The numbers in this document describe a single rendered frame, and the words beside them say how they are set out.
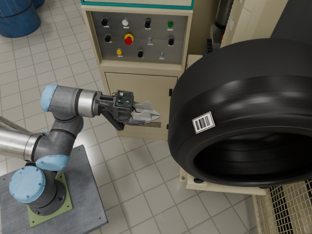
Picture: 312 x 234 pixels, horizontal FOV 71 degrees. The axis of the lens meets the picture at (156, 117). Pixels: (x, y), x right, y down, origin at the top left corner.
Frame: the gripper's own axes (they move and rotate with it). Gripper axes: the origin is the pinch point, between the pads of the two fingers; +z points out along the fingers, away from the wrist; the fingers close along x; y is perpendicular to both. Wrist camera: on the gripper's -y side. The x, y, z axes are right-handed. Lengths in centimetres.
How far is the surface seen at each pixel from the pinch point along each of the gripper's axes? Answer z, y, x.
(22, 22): -181, -128, 208
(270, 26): 33.6, 22.9, 27.3
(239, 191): 45, -37, -9
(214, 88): 13.4, 19.7, -1.9
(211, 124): 13.2, 16.3, -11.3
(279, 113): 26.9, 23.8, -10.6
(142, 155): -1, -124, 42
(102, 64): -35, -37, 60
